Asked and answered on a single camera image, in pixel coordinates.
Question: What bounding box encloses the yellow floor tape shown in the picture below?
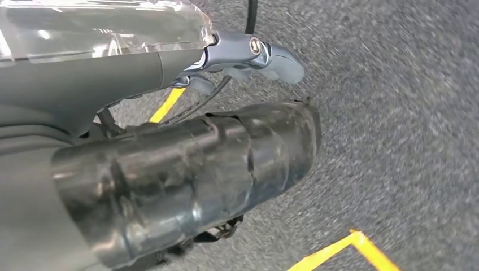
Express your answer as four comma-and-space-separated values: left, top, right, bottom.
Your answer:
149, 87, 402, 271

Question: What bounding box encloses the black cable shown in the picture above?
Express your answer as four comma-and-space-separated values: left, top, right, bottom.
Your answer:
160, 0, 260, 126

